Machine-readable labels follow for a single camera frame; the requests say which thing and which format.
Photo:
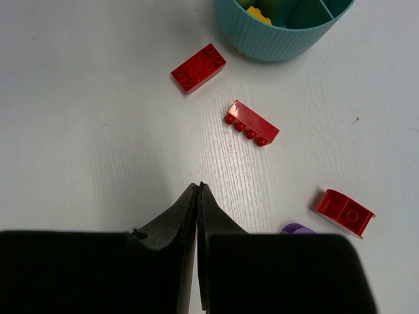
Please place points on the purple rounded lego brick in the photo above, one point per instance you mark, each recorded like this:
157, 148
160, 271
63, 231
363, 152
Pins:
296, 229

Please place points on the red flat lego brick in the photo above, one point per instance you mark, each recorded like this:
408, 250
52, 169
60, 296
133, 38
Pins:
198, 69

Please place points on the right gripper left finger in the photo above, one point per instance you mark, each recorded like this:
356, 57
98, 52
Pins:
145, 270

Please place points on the light green square lego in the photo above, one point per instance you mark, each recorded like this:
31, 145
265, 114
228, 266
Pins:
267, 7

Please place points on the teal divided round container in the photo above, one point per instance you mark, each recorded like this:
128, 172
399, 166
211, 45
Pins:
293, 31

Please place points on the red arched lego brick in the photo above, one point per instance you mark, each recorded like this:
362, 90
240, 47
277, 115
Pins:
345, 213

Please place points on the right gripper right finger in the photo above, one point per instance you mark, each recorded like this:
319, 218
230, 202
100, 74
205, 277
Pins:
240, 272

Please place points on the red long lego brick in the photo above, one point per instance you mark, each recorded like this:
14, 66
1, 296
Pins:
252, 125

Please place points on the orange square lego brick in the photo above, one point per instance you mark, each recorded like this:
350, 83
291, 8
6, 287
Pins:
256, 13

